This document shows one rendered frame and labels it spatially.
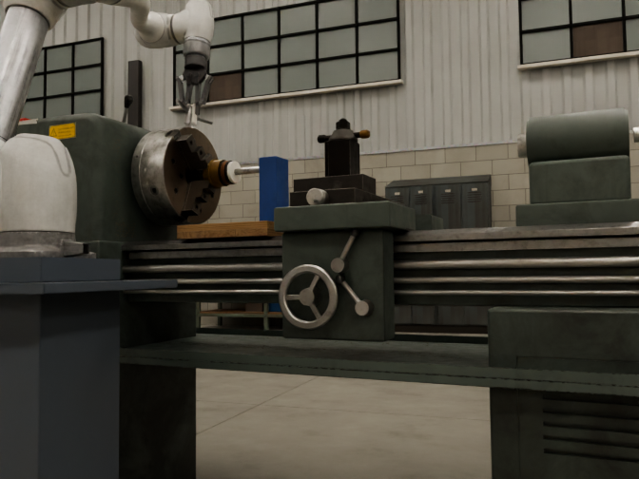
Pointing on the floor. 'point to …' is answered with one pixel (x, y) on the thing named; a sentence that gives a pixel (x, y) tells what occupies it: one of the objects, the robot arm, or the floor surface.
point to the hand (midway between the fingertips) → (191, 115)
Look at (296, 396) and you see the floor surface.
